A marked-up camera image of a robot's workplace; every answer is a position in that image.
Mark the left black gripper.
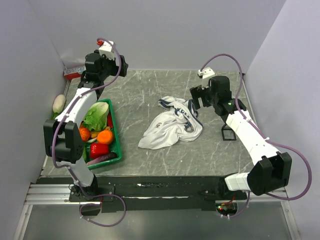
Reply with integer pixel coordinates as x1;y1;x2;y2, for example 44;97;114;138
96;50;129;81

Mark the white printed tank top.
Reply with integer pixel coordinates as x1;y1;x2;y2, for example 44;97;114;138
138;96;203;150

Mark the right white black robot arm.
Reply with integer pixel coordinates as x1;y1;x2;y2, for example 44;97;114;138
190;75;292;200

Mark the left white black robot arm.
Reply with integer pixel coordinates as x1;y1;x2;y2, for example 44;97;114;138
43;49;128;201

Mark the green plastic crate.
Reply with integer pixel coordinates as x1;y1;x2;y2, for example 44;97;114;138
79;99;123;170

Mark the red white box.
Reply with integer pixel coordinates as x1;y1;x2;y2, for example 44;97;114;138
63;66;86;81

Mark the green lettuce head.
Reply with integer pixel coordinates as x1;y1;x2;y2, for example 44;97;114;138
82;102;110;132

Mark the red chili pepper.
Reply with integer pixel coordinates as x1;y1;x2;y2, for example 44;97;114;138
107;112;114;129

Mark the white radish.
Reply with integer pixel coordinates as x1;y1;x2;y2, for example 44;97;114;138
52;94;66;114

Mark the orange carrot slice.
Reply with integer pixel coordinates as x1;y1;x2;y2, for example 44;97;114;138
97;130;114;145

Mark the orange tangerine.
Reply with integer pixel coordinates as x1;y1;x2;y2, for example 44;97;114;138
79;127;91;142

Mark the red bell pepper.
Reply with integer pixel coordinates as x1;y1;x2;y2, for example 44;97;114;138
89;143;109;160

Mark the purple eggplant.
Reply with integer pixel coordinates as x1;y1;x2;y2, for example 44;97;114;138
87;152;118;166

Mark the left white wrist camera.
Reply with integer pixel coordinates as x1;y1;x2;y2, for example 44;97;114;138
96;39;116;60

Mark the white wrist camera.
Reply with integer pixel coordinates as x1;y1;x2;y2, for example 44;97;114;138
197;67;216;88
96;39;116;60

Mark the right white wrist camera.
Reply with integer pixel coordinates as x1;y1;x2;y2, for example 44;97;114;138
197;67;216;88

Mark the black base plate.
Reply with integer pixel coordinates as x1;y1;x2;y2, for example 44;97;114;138
35;176;247;213

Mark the aluminium rail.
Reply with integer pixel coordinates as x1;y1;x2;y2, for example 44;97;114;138
24;184;71;205

